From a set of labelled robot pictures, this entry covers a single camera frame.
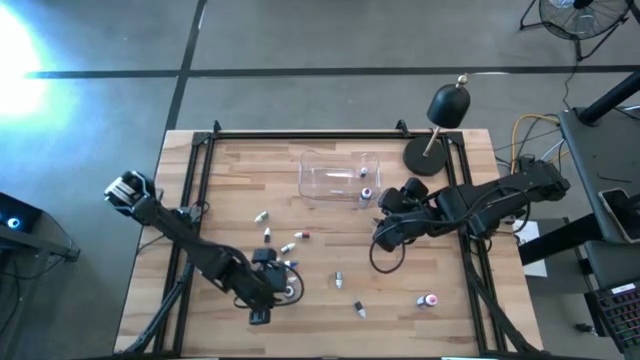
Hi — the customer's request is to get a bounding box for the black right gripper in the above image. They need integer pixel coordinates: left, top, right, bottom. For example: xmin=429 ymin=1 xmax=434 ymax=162
xmin=372 ymin=178 xmax=439 ymax=253

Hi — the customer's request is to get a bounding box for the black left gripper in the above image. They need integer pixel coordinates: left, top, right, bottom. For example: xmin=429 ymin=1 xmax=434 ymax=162
xmin=239 ymin=248 xmax=301 ymax=326

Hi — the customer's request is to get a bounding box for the clear plastic bin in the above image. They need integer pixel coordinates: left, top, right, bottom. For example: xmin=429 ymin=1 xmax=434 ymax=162
xmin=297 ymin=149 xmax=383 ymax=210

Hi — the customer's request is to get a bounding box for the black desk lamp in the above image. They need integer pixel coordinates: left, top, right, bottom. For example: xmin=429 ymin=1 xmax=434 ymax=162
xmin=402 ymin=73 xmax=473 ymax=178

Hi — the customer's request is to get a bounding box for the white paper sheet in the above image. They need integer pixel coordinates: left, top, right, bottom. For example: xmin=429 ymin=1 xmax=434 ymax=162
xmin=513 ymin=218 xmax=549 ymax=279

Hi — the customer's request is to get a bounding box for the black desk beam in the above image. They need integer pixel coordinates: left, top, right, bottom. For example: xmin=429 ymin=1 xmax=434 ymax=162
xmin=517 ymin=214 xmax=601 ymax=266

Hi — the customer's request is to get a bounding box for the grey side desk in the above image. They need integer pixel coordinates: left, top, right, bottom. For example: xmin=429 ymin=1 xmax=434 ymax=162
xmin=558 ymin=106 xmax=640 ymax=244

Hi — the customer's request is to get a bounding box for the black tablet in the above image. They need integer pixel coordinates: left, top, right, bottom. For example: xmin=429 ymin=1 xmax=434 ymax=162
xmin=597 ymin=187 xmax=640 ymax=245

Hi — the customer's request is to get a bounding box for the grey side stand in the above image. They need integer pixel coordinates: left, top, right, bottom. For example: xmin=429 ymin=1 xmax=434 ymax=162
xmin=0 ymin=219 xmax=81 ymax=264

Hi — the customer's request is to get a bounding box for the black slanted pole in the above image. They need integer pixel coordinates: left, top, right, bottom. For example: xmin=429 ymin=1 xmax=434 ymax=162
xmin=578 ymin=69 xmax=640 ymax=126

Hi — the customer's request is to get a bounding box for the backlit keyboard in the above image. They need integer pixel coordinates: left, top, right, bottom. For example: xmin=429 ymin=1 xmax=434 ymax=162
xmin=583 ymin=281 xmax=640 ymax=355

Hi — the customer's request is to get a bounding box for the black floor fan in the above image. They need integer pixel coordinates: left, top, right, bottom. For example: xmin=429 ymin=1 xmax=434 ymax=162
xmin=518 ymin=0 xmax=635 ymax=62

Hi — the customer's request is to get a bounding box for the black box blue light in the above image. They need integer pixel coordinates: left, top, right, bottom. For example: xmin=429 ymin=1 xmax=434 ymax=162
xmin=0 ymin=192 xmax=44 ymax=234

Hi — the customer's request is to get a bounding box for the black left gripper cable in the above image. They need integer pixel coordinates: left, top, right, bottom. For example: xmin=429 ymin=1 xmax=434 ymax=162
xmin=232 ymin=244 xmax=305 ymax=309

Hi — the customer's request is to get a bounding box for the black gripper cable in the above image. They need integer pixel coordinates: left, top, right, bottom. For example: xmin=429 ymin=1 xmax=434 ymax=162
xmin=232 ymin=244 xmax=305 ymax=309
xmin=368 ymin=217 xmax=416 ymax=275

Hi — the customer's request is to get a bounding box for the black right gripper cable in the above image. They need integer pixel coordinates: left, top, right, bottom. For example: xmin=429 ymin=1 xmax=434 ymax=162
xmin=368 ymin=217 xmax=416 ymax=275

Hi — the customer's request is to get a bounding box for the yellow cable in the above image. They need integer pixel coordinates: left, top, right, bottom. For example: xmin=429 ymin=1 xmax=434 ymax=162
xmin=509 ymin=112 xmax=562 ymax=175

